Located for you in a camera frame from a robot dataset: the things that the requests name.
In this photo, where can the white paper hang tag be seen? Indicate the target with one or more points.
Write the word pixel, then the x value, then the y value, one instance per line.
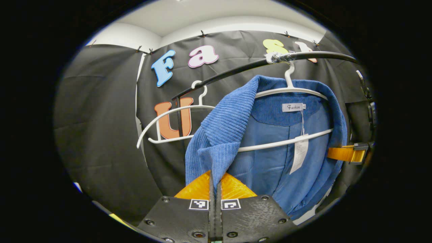
pixel 299 152

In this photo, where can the white plastic clothes hanger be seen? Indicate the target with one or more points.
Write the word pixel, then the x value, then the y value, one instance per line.
pixel 287 90
pixel 189 107

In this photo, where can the black clothes rack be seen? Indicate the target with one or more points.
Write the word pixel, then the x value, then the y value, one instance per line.
pixel 324 54

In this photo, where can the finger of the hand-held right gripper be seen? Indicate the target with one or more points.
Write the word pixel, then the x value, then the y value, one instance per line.
pixel 341 153

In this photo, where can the yellow triangular object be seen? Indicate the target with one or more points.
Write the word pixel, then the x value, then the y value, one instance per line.
pixel 118 220

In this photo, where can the black backdrop cloth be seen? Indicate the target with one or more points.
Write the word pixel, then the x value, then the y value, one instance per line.
pixel 101 118

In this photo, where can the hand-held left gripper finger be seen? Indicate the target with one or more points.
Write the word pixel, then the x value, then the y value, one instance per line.
pixel 218 216
pixel 212 216

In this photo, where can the grey tape wrap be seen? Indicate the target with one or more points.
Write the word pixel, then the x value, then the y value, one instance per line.
pixel 280 57

